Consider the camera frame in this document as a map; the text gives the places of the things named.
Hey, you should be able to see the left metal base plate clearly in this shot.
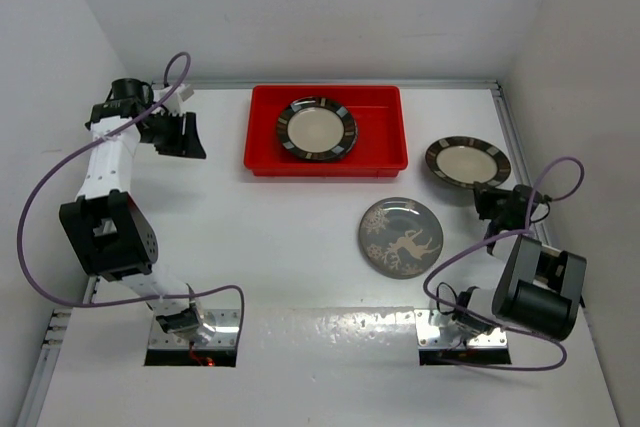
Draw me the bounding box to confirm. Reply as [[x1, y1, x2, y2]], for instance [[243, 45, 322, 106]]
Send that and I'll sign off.
[[147, 309, 241, 350]]

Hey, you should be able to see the red plastic bin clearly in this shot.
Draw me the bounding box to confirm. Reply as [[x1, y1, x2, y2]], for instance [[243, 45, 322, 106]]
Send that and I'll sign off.
[[244, 84, 408, 178]]

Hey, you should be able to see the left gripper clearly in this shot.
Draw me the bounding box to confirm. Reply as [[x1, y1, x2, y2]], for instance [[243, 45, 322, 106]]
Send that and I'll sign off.
[[139, 109, 205, 158]]

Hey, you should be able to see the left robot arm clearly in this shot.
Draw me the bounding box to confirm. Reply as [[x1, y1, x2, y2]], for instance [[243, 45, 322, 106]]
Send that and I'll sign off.
[[59, 78, 206, 342]]

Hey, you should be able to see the aluminium table frame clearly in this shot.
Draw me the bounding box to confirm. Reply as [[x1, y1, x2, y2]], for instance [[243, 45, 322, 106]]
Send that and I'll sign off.
[[19, 79, 569, 427]]

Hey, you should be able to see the metal base plate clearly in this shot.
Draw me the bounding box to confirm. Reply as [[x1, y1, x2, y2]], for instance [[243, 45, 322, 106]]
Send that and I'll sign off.
[[414, 309, 508, 351], [147, 309, 241, 350]]

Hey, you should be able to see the grey reindeer plate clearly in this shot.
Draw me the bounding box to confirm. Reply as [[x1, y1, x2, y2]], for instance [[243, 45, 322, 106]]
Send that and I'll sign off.
[[358, 197, 444, 279]]

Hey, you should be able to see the striped rim plate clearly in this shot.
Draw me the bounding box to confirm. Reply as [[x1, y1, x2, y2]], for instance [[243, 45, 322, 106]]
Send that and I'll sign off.
[[425, 136, 512, 189], [276, 96, 359, 162]]

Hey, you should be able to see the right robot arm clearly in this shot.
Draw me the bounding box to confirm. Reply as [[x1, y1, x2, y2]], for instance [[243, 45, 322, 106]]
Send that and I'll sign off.
[[443, 182, 587, 341]]

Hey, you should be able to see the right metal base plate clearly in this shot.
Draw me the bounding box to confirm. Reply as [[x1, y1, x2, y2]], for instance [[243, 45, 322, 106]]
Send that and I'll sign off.
[[414, 309, 508, 351]]

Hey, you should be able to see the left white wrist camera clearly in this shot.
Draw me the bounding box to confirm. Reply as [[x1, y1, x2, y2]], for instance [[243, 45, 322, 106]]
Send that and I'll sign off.
[[154, 83, 194, 115]]

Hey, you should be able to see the large teal plate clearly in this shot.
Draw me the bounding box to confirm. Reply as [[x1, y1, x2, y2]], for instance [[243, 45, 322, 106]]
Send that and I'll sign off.
[[296, 122, 359, 162]]

